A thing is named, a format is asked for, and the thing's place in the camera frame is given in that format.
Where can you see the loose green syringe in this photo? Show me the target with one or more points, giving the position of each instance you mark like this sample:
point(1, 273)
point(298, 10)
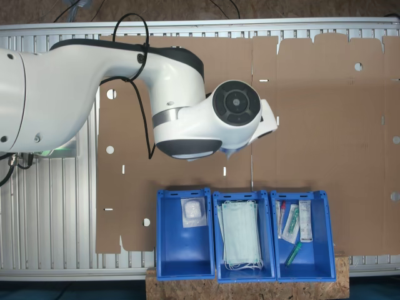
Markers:
point(295, 251)

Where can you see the clear bag cotton packet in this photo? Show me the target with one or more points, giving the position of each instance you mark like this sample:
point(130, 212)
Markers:
point(193, 212)

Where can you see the long white printed packet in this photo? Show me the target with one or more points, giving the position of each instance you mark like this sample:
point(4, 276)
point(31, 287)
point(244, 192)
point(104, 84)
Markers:
point(305, 222)

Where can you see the blue bin with cotton packets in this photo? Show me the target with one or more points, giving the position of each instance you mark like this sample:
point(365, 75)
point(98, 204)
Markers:
point(184, 250)

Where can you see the white face mask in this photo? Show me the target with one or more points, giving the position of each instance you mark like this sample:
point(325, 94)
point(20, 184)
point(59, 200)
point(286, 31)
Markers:
point(220, 225)
point(240, 231)

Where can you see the blue bin with syringes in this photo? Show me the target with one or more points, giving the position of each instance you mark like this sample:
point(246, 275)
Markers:
point(312, 265)

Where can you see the blue bin with masks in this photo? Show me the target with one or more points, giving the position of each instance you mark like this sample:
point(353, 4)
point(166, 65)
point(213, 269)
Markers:
point(268, 234)

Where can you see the green syringe in clear packet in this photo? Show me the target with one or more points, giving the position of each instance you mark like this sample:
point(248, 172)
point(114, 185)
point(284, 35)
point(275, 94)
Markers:
point(291, 223)

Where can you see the chipboard block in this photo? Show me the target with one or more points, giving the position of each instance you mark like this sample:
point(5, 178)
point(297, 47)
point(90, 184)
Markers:
point(187, 289)

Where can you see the brown cardboard sheet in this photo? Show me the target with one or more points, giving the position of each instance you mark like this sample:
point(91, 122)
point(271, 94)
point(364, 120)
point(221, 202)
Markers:
point(131, 187)
point(343, 140)

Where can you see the red-capped tube packet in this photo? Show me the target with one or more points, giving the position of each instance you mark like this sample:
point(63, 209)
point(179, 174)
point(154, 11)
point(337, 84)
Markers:
point(282, 215)

